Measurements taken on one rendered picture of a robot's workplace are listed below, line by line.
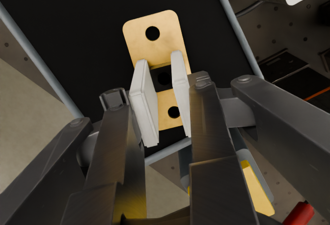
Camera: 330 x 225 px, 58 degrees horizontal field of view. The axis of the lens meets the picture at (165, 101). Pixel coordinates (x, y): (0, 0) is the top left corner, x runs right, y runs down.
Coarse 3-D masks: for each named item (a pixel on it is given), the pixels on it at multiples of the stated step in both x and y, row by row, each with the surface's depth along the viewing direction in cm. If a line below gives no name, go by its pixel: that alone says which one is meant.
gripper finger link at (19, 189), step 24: (72, 120) 13; (48, 144) 12; (72, 144) 12; (48, 168) 10; (72, 168) 11; (24, 192) 9; (48, 192) 10; (72, 192) 11; (0, 216) 8; (24, 216) 9; (48, 216) 10
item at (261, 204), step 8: (248, 168) 25; (248, 176) 25; (248, 184) 26; (256, 184) 26; (256, 192) 26; (264, 192) 26; (256, 200) 26; (264, 200) 26; (256, 208) 27; (264, 208) 27; (272, 208) 27
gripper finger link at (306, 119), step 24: (240, 96) 12; (264, 96) 11; (288, 96) 10; (264, 120) 10; (288, 120) 9; (312, 120) 8; (264, 144) 11; (288, 144) 9; (312, 144) 8; (288, 168) 10; (312, 168) 8; (312, 192) 8
